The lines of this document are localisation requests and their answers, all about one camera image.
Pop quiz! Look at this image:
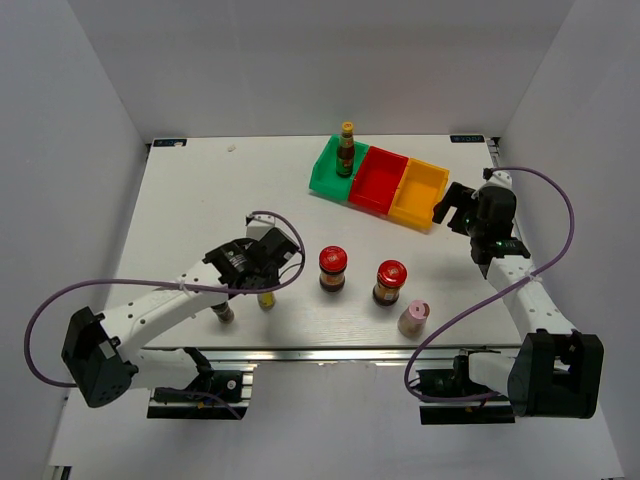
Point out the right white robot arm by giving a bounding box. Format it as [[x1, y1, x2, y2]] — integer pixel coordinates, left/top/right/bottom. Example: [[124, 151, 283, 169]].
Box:
[[433, 180, 604, 419]]

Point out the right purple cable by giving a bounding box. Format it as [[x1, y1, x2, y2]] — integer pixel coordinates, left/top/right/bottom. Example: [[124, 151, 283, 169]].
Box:
[[403, 166, 575, 404]]

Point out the black cap spice jar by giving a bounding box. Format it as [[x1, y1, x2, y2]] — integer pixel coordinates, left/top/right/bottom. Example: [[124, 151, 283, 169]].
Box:
[[211, 301, 235, 324]]

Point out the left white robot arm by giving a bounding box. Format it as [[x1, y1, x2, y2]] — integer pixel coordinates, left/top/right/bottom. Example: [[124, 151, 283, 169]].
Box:
[[62, 227, 303, 408]]

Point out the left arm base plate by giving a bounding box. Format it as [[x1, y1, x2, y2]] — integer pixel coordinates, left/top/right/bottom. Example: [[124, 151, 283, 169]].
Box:
[[147, 362, 256, 421]]

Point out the red lid jar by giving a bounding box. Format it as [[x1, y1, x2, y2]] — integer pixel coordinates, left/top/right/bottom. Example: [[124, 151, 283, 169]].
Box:
[[319, 245, 348, 293], [372, 259, 408, 307]]

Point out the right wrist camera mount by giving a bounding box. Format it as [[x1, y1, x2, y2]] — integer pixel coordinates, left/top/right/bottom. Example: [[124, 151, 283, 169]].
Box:
[[483, 168, 512, 190]]

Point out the yellow plastic bin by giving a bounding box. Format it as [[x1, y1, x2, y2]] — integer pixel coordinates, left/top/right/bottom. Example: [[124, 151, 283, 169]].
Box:
[[387, 158, 449, 232]]

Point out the left table logo sticker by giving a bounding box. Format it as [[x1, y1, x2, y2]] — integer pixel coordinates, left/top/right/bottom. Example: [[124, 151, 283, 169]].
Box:
[[152, 138, 187, 148]]

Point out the right table logo sticker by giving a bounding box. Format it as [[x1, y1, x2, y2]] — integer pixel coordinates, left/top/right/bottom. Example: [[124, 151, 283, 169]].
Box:
[[449, 134, 485, 144]]

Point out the red lid jar left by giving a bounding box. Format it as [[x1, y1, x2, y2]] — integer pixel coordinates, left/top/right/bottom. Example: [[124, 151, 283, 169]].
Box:
[[319, 245, 348, 293]]

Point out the small brown cap bottle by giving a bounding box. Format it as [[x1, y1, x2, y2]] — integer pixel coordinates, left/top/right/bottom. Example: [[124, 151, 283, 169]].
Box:
[[257, 292, 276, 311]]

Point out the aluminium table front rail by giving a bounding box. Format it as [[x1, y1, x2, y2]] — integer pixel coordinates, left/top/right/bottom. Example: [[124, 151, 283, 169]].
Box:
[[140, 345, 519, 363]]

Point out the table logo sticker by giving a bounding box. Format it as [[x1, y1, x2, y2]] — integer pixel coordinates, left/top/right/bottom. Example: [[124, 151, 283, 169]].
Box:
[[152, 138, 187, 148], [449, 134, 485, 144]]

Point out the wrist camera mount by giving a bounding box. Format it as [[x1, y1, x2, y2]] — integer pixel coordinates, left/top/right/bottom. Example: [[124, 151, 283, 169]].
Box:
[[245, 214, 276, 241], [483, 168, 512, 190]]

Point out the red lid jar right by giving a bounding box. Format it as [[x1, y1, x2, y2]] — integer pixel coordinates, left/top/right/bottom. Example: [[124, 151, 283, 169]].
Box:
[[372, 259, 408, 307]]

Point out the purple cable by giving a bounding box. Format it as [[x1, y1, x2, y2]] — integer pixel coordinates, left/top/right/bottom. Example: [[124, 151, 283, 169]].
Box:
[[403, 166, 575, 404], [24, 209, 306, 420]]

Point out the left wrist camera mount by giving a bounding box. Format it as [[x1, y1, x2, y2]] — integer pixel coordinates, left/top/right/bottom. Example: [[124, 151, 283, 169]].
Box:
[[245, 214, 276, 241]]

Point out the pink cap spice bottle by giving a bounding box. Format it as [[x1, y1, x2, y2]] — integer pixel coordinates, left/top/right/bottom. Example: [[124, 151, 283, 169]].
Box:
[[397, 300, 430, 338]]

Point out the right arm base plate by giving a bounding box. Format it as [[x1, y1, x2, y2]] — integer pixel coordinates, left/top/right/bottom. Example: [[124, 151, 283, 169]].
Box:
[[411, 350, 515, 425]]

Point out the red plastic bin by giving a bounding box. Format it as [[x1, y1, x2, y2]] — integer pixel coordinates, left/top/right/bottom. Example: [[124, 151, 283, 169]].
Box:
[[348, 146, 409, 215]]

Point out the green plastic bin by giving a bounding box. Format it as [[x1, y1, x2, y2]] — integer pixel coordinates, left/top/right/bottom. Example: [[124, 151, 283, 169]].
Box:
[[309, 134, 370, 202]]

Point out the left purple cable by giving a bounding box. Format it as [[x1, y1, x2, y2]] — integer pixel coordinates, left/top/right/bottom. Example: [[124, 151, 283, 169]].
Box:
[[24, 209, 306, 420]]

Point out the yellow cap sauce bottle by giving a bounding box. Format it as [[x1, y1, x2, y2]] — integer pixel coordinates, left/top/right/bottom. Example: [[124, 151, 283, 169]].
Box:
[[336, 121, 355, 177]]

